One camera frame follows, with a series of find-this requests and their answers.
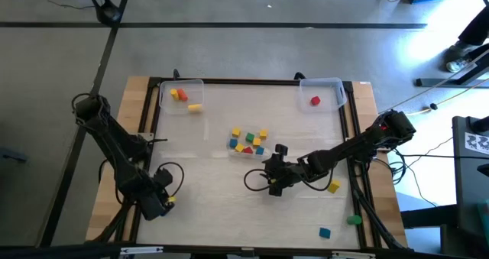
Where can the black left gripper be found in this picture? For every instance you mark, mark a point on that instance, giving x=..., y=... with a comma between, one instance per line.
x=153, y=203

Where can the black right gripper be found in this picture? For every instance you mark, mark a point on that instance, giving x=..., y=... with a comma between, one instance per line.
x=284, y=172

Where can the blue wooden cube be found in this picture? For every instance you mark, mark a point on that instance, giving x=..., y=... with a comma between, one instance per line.
x=260, y=150
x=233, y=143
x=324, y=232

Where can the red wooden cube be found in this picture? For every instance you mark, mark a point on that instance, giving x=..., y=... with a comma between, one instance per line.
x=315, y=100
x=248, y=150

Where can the small yellow wooden cube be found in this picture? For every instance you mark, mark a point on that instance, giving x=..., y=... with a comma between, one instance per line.
x=334, y=186

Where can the green wooden cube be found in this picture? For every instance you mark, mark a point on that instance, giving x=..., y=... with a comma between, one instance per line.
x=250, y=137

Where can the small green wooden cylinder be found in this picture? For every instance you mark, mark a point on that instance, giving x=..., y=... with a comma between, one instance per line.
x=354, y=219

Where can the orange wooden cylinder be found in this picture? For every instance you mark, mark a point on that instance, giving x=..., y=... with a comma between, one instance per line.
x=182, y=94

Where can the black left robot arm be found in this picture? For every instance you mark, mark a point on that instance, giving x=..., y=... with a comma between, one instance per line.
x=111, y=144

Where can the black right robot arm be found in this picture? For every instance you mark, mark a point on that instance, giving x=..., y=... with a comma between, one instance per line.
x=344, y=150

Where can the light wooden table board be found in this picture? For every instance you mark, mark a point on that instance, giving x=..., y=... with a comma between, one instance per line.
x=109, y=213

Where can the clear plastic bin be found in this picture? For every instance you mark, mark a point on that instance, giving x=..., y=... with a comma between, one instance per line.
x=330, y=89
x=244, y=156
x=191, y=85

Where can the silver metal mounting plate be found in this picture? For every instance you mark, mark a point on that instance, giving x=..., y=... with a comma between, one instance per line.
x=147, y=136

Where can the black crossbar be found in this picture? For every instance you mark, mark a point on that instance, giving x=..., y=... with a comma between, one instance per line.
x=57, y=252

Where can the black cart base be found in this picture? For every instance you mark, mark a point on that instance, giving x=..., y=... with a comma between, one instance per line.
x=428, y=215

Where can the small black knob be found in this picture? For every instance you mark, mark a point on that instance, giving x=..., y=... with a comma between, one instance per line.
x=432, y=106

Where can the black cart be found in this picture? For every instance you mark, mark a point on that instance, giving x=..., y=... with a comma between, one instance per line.
x=470, y=182

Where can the black stand base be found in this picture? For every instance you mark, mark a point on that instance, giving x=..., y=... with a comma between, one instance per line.
x=105, y=10

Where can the black stand foot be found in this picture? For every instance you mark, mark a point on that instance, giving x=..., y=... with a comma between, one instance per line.
x=451, y=82

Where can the white printed sticker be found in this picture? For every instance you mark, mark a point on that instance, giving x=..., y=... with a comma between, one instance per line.
x=477, y=142

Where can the person's shoe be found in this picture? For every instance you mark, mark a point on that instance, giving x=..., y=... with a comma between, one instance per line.
x=458, y=65
x=456, y=49

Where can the person's leg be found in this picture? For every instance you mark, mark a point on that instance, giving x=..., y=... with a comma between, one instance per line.
x=480, y=52
x=475, y=30

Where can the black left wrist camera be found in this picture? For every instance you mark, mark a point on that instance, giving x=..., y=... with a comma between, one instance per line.
x=164, y=176

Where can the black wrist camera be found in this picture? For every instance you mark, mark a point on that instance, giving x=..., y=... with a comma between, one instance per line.
x=164, y=176
x=281, y=150

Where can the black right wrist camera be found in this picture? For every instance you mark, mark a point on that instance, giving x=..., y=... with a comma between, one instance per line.
x=281, y=150

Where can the long silver bracket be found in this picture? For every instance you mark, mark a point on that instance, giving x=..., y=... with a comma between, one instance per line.
x=353, y=255
x=141, y=250

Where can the small silver bracket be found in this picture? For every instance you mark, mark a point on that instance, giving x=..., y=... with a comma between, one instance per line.
x=247, y=249

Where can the black table frame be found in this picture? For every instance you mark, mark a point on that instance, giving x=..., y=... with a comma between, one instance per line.
x=248, y=81

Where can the black frame clamp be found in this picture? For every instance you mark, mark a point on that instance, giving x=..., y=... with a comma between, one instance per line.
x=175, y=74
x=299, y=75

